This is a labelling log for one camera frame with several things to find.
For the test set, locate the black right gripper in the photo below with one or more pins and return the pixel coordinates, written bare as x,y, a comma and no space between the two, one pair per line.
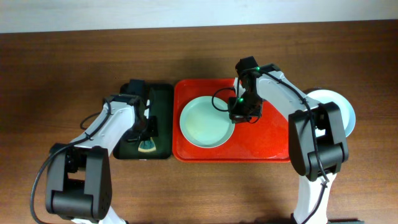
237,116

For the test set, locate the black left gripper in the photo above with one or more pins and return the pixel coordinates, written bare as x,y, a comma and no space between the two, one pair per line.
153,129

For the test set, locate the yellow green sponge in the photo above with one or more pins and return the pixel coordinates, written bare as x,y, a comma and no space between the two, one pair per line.
147,146

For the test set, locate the green plate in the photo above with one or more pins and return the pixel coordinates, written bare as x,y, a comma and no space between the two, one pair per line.
205,123

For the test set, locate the light blue plate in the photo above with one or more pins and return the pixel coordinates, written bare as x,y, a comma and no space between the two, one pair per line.
347,111

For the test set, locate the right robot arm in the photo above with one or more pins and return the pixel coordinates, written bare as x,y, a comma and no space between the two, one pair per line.
317,141

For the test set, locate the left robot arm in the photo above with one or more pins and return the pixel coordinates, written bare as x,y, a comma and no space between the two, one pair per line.
79,185

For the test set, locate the black plastic tray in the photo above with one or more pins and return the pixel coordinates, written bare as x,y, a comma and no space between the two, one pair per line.
160,99

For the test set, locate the red plastic tray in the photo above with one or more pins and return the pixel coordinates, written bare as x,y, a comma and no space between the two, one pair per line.
263,141

